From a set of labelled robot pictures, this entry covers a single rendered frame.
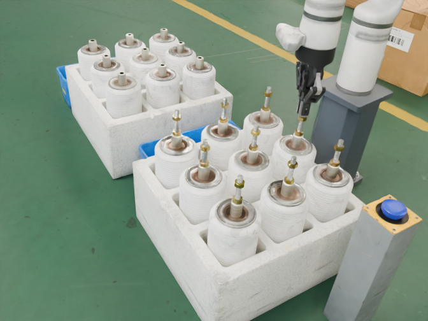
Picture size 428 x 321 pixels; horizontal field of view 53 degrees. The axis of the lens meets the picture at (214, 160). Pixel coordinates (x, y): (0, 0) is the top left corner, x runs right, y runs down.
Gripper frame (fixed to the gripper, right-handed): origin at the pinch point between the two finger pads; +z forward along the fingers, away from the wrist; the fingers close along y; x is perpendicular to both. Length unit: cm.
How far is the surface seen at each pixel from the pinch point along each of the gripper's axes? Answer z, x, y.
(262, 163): 9.9, 9.1, -6.2
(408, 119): 35, -61, 50
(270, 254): 17.4, 10.3, -24.2
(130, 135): 21.5, 38.1, 22.5
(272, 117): 9.8, 2.6, 11.7
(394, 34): 15, -64, 81
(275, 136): 12.1, 2.8, 6.8
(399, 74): 30, -68, 76
